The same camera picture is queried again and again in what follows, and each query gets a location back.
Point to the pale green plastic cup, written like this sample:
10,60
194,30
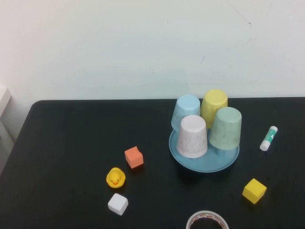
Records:
225,128

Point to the light blue plastic cup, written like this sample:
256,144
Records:
186,108

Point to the pale pink plastic cup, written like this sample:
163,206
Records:
192,138

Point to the yellow plastic cup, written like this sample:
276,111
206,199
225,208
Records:
214,102

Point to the blue cup stand with posts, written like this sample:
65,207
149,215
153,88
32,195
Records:
205,165

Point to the orange foam cube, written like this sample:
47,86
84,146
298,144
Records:
133,156

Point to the yellow rubber duck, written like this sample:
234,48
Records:
115,177

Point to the white foam cube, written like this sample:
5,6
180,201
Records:
118,204

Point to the clear tape roll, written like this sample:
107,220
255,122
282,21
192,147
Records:
190,220

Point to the white and green glue stick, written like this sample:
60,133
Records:
268,138

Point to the yellow foam cube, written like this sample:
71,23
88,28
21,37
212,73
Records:
254,190

